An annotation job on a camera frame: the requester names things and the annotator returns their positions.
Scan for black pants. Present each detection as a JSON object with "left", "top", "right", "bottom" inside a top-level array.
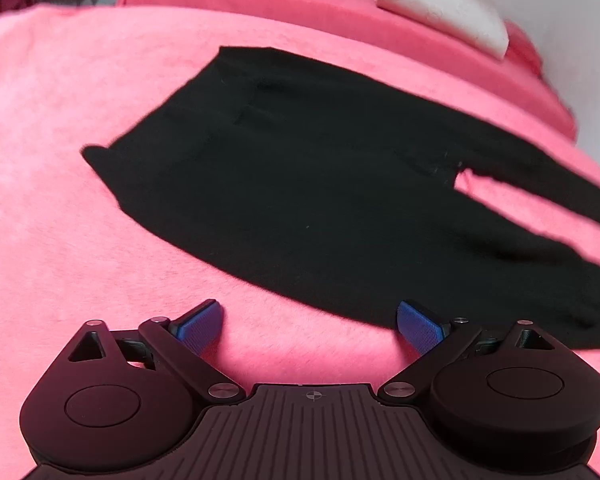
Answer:
[{"left": 81, "top": 46, "right": 600, "bottom": 350}]

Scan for white pillow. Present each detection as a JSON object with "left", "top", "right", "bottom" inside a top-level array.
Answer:
[{"left": 376, "top": 0, "right": 511, "bottom": 59}]

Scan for pink fleece blanket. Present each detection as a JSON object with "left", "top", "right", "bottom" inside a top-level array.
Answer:
[{"left": 0, "top": 4, "right": 600, "bottom": 480}]

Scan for red bed sheet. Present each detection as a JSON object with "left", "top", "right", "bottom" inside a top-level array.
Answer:
[{"left": 116, "top": 0, "right": 579, "bottom": 139}]

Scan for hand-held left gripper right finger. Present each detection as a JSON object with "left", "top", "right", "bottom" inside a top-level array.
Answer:
[{"left": 377, "top": 300, "right": 555, "bottom": 405}]

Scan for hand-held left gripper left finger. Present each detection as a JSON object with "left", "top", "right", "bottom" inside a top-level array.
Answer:
[{"left": 67, "top": 298, "right": 246, "bottom": 405}]

